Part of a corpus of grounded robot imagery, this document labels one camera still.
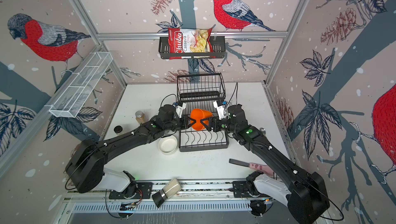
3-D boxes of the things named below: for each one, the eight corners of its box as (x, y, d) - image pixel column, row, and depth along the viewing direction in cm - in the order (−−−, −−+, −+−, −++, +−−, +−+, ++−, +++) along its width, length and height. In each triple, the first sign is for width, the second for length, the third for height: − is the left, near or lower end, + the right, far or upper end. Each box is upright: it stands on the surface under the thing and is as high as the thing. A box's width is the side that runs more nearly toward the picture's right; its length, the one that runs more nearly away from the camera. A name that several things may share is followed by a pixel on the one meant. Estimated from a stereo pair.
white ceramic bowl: (158, 155, 86) (156, 152, 83) (161, 138, 92) (159, 135, 89) (176, 155, 86) (175, 152, 83) (178, 138, 92) (177, 135, 89)
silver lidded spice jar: (140, 125, 99) (134, 116, 91) (141, 119, 102) (136, 110, 94) (146, 125, 99) (141, 116, 91) (148, 119, 102) (143, 110, 94)
